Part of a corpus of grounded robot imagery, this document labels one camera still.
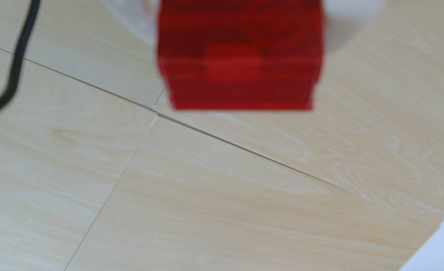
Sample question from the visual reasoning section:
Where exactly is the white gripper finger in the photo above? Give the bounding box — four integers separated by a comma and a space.
321, 0, 384, 54
105, 0, 161, 46

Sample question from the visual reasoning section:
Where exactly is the red block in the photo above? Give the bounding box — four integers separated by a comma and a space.
156, 0, 324, 111

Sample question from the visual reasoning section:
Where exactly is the black camera cable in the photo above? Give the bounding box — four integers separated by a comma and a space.
0, 0, 42, 121

